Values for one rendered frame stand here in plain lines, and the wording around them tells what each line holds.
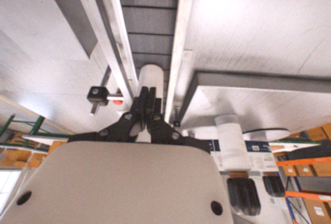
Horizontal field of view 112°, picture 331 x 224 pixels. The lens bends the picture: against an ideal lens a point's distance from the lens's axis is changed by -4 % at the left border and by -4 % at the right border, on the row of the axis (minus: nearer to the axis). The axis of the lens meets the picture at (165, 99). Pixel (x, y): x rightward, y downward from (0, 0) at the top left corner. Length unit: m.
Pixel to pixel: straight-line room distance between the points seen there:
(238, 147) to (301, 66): 0.29
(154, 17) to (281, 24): 0.24
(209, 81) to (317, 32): 0.23
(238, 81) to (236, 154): 0.23
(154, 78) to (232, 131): 0.35
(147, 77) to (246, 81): 0.27
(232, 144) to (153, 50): 0.38
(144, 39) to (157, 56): 0.04
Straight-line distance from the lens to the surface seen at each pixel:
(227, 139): 0.48
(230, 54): 0.34
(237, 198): 0.48
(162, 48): 0.24
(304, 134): 2.22
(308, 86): 0.53
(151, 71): 0.24
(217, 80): 0.35
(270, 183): 0.86
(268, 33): 0.34
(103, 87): 0.24
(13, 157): 4.59
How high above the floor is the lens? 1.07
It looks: 31 degrees down
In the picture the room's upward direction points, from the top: 178 degrees counter-clockwise
